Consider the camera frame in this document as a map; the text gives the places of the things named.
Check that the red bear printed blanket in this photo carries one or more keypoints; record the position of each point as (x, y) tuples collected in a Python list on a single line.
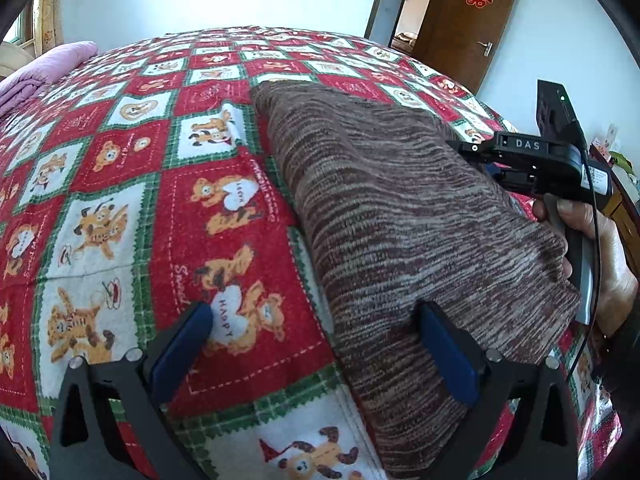
[(125, 185)]

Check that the patterned curtain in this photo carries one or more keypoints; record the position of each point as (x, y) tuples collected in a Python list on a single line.
[(47, 20)]

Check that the wooden cabinet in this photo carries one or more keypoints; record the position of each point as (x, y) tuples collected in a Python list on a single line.
[(625, 215)]

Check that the pink folded quilt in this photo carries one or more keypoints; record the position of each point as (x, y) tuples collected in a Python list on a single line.
[(40, 70)]

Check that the wooden door frame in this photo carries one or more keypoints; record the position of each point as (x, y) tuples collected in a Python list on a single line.
[(382, 0)]

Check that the window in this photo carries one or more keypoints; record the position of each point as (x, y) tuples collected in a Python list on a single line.
[(20, 27)]

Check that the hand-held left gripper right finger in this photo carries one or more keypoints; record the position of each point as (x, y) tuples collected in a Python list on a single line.
[(447, 355)]

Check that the person's right hand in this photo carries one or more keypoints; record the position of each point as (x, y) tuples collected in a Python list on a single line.
[(610, 260)]

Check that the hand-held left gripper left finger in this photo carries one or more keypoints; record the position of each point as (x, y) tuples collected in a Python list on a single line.
[(182, 355)]

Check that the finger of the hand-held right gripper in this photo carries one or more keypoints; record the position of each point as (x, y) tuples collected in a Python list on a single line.
[(472, 149)]

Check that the cream wooden headboard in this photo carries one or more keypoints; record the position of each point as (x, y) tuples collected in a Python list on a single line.
[(15, 60)]

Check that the brown striped knit sweater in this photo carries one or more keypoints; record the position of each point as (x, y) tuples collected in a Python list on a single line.
[(380, 200)]

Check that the brown wooden door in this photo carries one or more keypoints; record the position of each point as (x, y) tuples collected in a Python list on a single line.
[(460, 30)]

